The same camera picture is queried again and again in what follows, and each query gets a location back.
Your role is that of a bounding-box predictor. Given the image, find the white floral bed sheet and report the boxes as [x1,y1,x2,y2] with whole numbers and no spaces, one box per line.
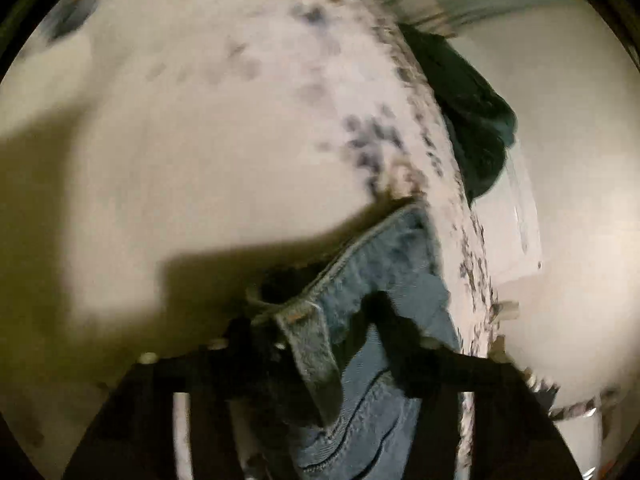
[0,0,563,480]

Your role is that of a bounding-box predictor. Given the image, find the dark green cloth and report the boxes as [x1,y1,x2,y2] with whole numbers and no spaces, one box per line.
[397,22,518,207]

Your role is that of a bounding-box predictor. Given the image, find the blue denim pants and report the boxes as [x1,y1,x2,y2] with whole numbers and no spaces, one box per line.
[247,204,463,480]

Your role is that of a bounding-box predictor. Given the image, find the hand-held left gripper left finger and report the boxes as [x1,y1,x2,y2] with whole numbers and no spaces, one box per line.
[62,316,311,480]

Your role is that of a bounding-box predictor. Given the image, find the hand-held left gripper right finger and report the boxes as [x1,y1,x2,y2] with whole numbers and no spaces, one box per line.
[361,291,586,480]

